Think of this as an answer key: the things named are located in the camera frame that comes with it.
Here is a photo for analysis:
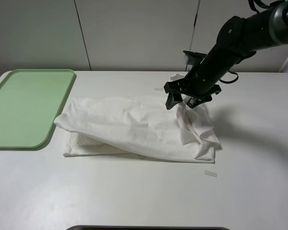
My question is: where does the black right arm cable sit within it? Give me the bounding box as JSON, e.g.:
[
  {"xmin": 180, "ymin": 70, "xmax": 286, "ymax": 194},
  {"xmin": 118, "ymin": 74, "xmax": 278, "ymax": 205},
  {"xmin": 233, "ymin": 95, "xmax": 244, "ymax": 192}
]
[{"xmin": 218, "ymin": 70, "xmax": 239, "ymax": 84}]

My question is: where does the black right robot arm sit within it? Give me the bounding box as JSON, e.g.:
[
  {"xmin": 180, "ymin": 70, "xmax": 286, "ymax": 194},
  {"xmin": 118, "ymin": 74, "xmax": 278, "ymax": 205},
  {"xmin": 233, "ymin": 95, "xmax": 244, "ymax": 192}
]
[{"xmin": 164, "ymin": 0, "xmax": 288, "ymax": 110}]

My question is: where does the light green plastic tray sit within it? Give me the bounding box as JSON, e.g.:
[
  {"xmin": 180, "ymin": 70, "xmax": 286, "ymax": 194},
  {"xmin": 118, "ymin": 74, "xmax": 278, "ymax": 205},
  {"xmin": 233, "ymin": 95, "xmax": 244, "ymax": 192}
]
[{"xmin": 0, "ymin": 69, "xmax": 76, "ymax": 150}]

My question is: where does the white short sleeve t-shirt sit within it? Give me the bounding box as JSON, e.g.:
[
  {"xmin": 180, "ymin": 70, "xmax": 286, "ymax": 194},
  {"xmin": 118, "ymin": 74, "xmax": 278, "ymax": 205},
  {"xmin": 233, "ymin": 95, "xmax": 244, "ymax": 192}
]
[{"xmin": 53, "ymin": 73, "xmax": 223, "ymax": 164}]

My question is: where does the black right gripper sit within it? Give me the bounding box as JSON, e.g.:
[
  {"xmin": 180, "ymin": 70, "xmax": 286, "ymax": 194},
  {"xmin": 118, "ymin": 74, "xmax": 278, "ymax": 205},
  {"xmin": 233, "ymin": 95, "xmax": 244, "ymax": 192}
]
[{"xmin": 164, "ymin": 62, "xmax": 221, "ymax": 110}]

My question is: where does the clear tape marker near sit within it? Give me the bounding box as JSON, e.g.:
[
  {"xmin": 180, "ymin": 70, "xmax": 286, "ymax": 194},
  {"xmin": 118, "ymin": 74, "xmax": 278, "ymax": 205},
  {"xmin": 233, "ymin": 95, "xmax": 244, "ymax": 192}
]
[{"xmin": 204, "ymin": 170, "xmax": 217, "ymax": 177}]

